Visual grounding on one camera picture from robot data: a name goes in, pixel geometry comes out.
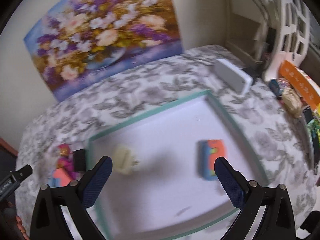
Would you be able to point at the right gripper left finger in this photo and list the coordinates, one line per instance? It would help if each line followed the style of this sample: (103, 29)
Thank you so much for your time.
(48, 221)

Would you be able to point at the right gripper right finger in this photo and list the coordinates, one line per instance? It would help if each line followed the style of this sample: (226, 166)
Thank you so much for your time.
(248, 196)

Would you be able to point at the colourful doll figurine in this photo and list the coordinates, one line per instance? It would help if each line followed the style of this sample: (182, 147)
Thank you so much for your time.
(65, 160)

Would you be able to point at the black power adapter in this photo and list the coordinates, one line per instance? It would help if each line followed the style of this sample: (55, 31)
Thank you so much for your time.
(79, 160)

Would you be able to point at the white charger cube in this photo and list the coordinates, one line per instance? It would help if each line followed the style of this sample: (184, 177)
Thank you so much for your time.
(124, 160)

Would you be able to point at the teal-rimmed white tray box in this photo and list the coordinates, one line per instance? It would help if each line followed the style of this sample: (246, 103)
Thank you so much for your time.
(165, 196)

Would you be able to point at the orange star-patterned box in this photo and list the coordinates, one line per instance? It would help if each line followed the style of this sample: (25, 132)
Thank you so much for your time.
(302, 83)

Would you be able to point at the white power bank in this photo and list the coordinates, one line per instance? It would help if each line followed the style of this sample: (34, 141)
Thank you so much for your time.
(237, 79)

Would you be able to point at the flower painting canvas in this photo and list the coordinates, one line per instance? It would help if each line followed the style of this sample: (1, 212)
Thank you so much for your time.
(80, 42)

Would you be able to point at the white lattice shelf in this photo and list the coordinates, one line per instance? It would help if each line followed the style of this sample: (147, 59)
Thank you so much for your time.
(292, 36)

